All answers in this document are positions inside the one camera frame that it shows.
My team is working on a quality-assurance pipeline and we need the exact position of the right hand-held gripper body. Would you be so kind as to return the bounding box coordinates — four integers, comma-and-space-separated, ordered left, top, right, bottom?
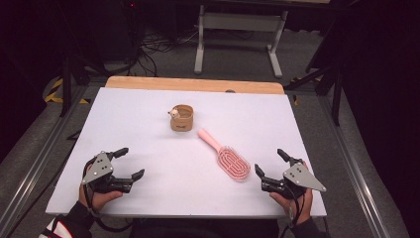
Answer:
261, 161, 328, 199

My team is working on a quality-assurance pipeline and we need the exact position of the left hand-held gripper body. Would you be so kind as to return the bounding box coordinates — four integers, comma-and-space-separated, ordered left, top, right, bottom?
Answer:
81, 151, 134, 195

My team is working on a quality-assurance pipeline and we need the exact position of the pink hairbrush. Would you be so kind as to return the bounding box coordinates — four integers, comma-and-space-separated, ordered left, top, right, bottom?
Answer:
197, 128, 252, 181

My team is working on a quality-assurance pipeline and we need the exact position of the tan cup with animal figure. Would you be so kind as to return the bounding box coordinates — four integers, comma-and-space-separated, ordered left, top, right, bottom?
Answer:
166, 104, 195, 133

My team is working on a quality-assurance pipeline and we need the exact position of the person's right hand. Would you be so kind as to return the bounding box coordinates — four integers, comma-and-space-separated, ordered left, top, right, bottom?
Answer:
268, 187, 314, 226

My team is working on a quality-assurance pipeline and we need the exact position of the person's left hand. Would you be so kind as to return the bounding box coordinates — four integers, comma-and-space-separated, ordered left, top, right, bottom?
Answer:
78, 184, 124, 212

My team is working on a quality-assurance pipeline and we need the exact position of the white table cover board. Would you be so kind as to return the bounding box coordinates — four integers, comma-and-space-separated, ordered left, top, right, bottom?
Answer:
45, 86, 328, 219

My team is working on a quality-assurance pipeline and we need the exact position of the black metal stand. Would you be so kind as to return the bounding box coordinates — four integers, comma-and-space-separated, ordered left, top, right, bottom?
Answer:
283, 62, 343, 127
58, 54, 112, 119

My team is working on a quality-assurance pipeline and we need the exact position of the person's dark lap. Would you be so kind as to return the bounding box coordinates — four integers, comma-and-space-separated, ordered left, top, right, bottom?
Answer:
128, 217, 280, 238

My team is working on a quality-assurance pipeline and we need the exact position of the yellow black hazard tape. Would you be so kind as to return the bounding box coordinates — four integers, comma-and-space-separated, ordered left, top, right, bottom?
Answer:
44, 76, 91, 105

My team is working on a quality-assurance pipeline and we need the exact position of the wooden table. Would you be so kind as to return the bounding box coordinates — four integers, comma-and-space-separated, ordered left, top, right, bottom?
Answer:
104, 75, 285, 95

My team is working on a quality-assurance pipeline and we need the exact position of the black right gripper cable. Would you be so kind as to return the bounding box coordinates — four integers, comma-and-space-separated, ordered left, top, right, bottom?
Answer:
278, 182, 306, 238

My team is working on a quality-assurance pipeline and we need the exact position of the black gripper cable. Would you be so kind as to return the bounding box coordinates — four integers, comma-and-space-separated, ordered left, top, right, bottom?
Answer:
82, 158, 134, 233
278, 182, 306, 238

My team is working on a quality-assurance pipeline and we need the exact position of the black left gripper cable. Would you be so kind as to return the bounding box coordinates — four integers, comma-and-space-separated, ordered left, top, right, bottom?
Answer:
82, 158, 134, 233

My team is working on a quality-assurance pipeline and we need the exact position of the aluminium floor rail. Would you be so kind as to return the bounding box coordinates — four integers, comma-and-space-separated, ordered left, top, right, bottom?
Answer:
0, 84, 87, 234
317, 94, 394, 238

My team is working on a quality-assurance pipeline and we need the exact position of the bundle of black floor cables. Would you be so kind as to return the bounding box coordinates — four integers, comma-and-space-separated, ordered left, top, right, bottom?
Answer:
131, 29, 200, 77

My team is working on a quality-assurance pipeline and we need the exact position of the grey metal desk frame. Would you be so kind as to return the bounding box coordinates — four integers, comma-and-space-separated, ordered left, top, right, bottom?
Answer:
193, 4, 289, 79

